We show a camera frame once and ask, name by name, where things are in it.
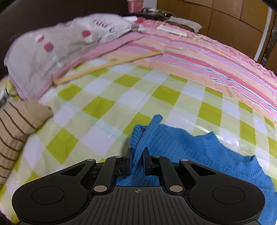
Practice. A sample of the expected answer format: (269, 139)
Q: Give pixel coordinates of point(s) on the grey folded cloth on nightstand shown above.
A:
(185, 24)

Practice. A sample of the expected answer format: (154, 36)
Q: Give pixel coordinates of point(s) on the wooden wardrobe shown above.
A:
(243, 25)

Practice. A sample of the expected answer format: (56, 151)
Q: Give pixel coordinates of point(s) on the pink striped bed quilt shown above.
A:
(197, 58)

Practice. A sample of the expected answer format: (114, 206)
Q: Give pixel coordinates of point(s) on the white flat card on bed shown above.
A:
(172, 30)

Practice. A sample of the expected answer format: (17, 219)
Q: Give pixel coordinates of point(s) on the dark brown headboard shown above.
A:
(19, 17)

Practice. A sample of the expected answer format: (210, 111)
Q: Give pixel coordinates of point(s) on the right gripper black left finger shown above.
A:
(112, 168)

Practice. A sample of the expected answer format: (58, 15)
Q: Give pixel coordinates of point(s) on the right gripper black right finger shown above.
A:
(162, 168)

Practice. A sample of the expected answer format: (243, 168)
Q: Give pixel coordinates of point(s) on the beige brown striped garment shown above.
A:
(19, 119)

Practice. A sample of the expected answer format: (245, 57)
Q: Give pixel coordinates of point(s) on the wooden door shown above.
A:
(269, 58)

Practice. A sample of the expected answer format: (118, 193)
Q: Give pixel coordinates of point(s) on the pink storage box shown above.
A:
(135, 5)

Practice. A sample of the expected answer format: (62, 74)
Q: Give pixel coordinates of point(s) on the grey pillow with pink dots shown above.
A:
(36, 57)

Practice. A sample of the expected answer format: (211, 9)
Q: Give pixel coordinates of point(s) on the blue knitted striped sweater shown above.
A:
(176, 143)

